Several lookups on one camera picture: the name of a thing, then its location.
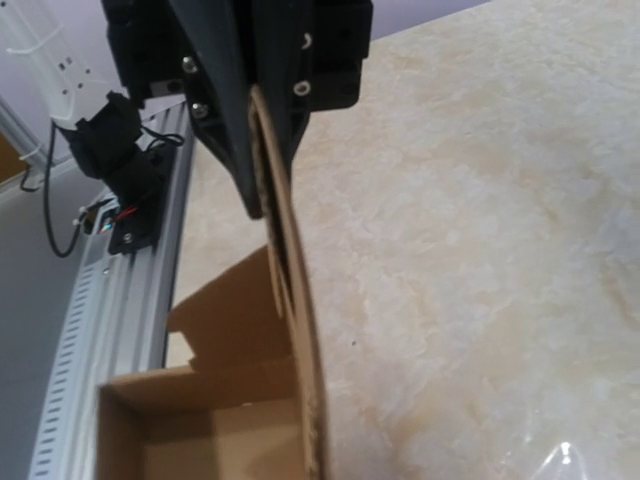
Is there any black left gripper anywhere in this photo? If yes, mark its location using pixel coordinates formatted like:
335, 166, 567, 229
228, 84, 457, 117
101, 1, 373, 219

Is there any brown cardboard box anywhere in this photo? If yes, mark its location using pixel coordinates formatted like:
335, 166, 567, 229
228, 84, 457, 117
95, 87, 331, 479

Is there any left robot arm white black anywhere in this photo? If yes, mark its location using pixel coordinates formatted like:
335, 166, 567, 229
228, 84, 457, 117
1, 1, 374, 219

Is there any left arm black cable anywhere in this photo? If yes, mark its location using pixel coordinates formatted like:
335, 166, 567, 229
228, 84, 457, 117
19, 119, 186, 259

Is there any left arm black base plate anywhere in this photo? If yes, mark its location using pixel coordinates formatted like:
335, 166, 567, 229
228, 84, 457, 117
105, 144, 177, 255

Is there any front aluminium frame rail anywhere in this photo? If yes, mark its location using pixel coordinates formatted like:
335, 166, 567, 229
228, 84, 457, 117
28, 104, 194, 479

